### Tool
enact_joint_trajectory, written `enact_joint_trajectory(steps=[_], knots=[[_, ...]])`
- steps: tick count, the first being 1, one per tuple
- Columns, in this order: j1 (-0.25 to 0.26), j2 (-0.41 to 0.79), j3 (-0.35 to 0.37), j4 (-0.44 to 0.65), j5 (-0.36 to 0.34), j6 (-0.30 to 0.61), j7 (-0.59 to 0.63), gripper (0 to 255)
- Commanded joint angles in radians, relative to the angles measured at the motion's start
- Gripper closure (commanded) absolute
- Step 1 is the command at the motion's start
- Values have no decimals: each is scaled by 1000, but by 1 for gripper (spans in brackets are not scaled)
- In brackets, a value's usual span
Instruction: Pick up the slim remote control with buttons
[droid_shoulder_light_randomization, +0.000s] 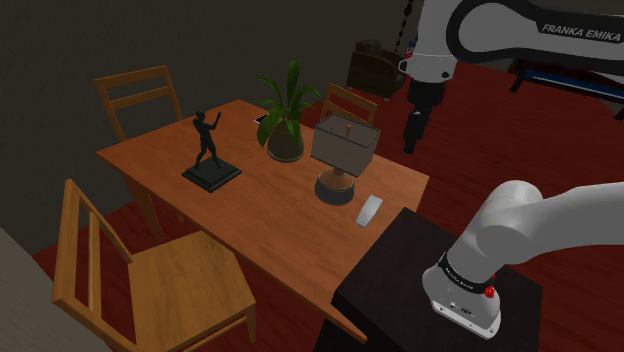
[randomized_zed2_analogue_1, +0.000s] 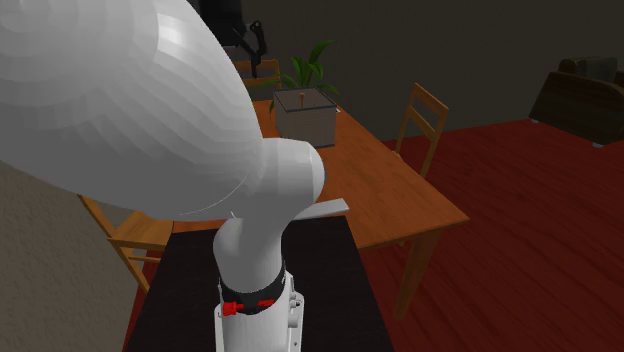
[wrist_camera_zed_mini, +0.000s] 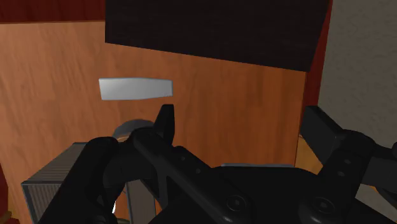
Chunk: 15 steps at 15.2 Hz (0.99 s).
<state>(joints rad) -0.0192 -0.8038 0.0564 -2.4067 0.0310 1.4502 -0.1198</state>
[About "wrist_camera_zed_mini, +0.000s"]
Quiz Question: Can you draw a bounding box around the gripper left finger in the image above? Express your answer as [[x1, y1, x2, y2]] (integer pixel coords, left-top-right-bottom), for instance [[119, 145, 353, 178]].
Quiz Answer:
[[38, 104, 256, 224]]

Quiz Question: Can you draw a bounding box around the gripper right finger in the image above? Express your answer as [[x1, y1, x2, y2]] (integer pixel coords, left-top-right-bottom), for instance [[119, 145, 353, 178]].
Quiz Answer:
[[298, 105, 397, 224]]

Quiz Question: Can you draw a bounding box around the grey round object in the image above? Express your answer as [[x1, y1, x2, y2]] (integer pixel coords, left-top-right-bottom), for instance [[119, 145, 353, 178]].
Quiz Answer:
[[112, 118, 156, 142]]

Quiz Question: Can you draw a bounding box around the grey flat rectangular plate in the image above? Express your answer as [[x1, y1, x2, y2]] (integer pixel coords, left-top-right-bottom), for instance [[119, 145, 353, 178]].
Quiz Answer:
[[98, 77, 174, 101]]

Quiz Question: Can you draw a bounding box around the grey ribbed box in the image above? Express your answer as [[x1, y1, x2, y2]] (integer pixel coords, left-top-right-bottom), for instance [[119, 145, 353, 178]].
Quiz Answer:
[[20, 142, 157, 224]]

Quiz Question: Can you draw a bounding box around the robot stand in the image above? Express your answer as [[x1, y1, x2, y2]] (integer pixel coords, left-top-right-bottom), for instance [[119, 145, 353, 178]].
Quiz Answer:
[[104, 0, 330, 73]]

